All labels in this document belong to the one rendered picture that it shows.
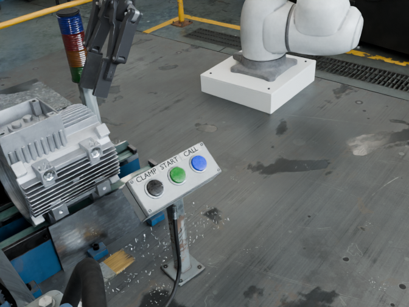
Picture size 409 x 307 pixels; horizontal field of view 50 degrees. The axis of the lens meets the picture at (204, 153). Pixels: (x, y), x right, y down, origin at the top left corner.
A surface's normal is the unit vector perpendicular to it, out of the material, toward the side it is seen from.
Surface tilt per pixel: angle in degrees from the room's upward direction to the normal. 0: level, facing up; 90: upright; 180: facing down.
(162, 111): 0
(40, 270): 90
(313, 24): 99
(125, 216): 90
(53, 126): 90
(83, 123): 88
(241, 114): 0
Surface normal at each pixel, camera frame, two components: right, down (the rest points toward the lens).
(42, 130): 0.68, 0.39
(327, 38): -0.39, 0.56
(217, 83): -0.63, 0.47
